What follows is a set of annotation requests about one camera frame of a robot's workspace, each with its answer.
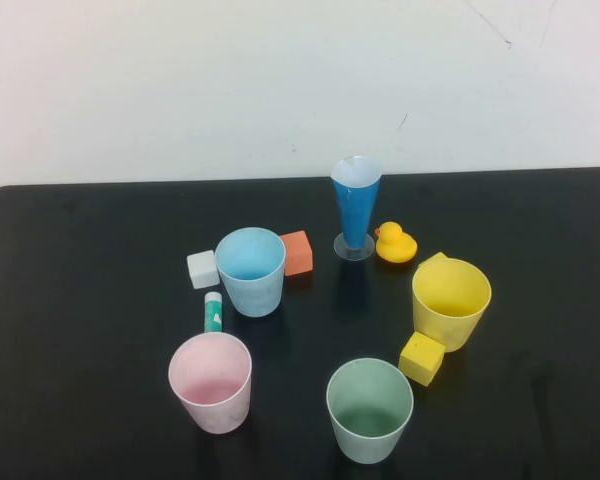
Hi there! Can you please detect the green white glue stick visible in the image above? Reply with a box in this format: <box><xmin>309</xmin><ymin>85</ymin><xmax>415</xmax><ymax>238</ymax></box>
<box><xmin>203</xmin><ymin>292</ymin><xmax>225</xmax><ymax>335</ymax></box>

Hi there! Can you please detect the orange foam cube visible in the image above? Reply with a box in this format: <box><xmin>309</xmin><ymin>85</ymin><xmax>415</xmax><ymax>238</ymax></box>
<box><xmin>279</xmin><ymin>230</ymin><xmax>314</xmax><ymax>277</ymax></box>

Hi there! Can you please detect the blue cone glass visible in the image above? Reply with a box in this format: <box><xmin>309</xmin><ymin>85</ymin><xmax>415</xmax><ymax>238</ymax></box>
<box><xmin>329</xmin><ymin>155</ymin><xmax>383</xmax><ymax>261</ymax></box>

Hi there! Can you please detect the yellow rubber duck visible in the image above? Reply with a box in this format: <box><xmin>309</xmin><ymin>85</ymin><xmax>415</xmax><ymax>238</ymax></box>
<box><xmin>374</xmin><ymin>221</ymin><xmax>419</xmax><ymax>265</ymax></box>

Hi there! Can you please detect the light blue plastic cup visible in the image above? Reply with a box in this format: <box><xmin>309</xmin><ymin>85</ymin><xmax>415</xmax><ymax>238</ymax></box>
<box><xmin>214</xmin><ymin>227</ymin><xmax>287</xmax><ymax>318</ymax></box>

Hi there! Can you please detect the white foam cube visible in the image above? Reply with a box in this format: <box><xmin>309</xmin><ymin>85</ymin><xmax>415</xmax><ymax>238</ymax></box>
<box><xmin>186</xmin><ymin>249</ymin><xmax>221</xmax><ymax>290</ymax></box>

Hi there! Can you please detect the pink plastic cup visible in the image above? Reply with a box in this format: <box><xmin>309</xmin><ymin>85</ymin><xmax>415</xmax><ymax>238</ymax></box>
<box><xmin>168</xmin><ymin>333</ymin><xmax>253</xmax><ymax>435</ymax></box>

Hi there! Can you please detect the green plastic cup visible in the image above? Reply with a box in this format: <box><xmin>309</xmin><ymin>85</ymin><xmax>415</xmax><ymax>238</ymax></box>
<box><xmin>325</xmin><ymin>357</ymin><xmax>415</xmax><ymax>465</ymax></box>

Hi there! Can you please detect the yellow plastic cup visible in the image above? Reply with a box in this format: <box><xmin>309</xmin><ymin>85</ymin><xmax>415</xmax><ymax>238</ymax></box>
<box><xmin>411</xmin><ymin>258</ymin><xmax>493</xmax><ymax>354</ymax></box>

